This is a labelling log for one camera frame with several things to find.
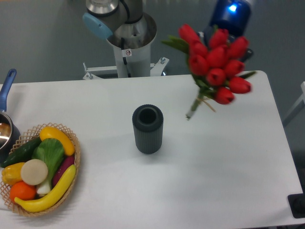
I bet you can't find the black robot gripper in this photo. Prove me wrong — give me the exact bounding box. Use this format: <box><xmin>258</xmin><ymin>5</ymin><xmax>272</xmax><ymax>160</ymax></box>
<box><xmin>202</xmin><ymin>0</ymin><xmax>254</xmax><ymax>63</ymax></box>

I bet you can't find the red tulip bouquet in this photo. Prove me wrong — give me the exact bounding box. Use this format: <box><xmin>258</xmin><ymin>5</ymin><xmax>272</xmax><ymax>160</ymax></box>
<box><xmin>162</xmin><ymin>24</ymin><xmax>256</xmax><ymax>120</ymax></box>

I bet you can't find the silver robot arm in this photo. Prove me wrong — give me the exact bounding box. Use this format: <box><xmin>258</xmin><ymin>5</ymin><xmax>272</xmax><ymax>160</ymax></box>
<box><xmin>82</xmin><ymin>0</ymin><xmax>251</xmax><ymax>72</ymax></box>

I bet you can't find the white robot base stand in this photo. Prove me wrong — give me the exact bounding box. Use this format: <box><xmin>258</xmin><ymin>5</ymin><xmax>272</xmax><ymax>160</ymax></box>
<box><xmin>83</xmin><ymin>44</ymin><xmax>170</xmax><ymax>80</ymax></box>

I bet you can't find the dark grey ribbed vase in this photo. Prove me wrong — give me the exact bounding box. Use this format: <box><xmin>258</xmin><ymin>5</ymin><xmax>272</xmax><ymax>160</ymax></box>
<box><xmin>132</xmin><ymin>104</ymin><xmax>164</xmax><ymax>155</ymax></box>

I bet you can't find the black device at edge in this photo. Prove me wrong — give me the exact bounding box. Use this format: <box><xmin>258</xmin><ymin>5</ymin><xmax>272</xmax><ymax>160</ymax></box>
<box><xmin>287</xmin><ymin>193</ymin><xmax>305</xmax><ymax>219</ymax></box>

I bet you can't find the purple sweet potato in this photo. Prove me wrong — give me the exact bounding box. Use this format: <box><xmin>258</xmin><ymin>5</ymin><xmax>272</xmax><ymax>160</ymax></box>
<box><xmin>52</xmin><ymin>155</ymin><xmax>75</xmax><ymax>187</ymax></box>

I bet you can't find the yellow squash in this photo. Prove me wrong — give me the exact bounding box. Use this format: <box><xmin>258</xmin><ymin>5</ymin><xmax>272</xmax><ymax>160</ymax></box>
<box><xmin>39</xmin><ymin>126</ymin><xmax>75</xmax><ymax>156</ymax></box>

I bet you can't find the green bok choy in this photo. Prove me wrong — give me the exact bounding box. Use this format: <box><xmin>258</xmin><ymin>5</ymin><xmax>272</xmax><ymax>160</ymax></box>
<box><xmin>32</xmin><ymin>138</ymin><xmax>64</xmax><ymax>197</ymax></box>

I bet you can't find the woven wicker basket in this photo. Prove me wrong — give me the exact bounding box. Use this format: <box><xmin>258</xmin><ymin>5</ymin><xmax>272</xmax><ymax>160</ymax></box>
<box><xmin>0</xmin><ymin>123</ymin><xmax>81</xmax><ymax>217</ymax></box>

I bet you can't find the green cucumber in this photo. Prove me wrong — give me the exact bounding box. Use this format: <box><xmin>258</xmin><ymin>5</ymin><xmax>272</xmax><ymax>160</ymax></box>
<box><xmin>0</xmin><ymin>137</ymin><xmax>41</xmax><ymax>168</ymax></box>

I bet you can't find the beige round slice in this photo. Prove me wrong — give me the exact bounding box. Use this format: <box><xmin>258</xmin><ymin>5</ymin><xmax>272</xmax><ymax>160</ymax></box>
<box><xmin>20</xmin><ymin>159</ymin><xmax>48</xmax><ymax>186</ymax></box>

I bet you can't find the yellow bell pepper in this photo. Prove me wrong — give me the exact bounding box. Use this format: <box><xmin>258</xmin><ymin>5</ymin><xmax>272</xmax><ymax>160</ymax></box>
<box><xmin>1</xmin><ymin>162</ymin><xmax>25</xmax><ymax>186</ymax></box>

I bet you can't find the yellow banana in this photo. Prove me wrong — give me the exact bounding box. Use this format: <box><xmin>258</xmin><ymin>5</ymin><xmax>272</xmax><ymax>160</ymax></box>
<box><xmin>14</xmin><ymin>165</ymin><xmax>76</xmax><ymax>213</ymax></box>

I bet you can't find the orange fruit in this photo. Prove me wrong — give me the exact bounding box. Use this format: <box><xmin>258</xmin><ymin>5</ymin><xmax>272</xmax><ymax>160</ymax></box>
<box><xmin>10</xmin><ymin>181</ymin><xmax>36</xmax><ymax>203</ymax></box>

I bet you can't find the white frame at right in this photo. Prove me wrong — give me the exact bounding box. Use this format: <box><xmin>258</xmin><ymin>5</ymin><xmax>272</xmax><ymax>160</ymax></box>
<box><xmin>282</xmin><ymin>82</ymin><xmax>305</xmax><ymax>127</ymax></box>

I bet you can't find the blue handled saucepan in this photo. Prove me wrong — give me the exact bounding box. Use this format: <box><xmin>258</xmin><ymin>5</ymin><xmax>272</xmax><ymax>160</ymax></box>
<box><xmin>0</xmin><ymin>69</ymin><xmax>20</xmax><ymax>163</ymax></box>

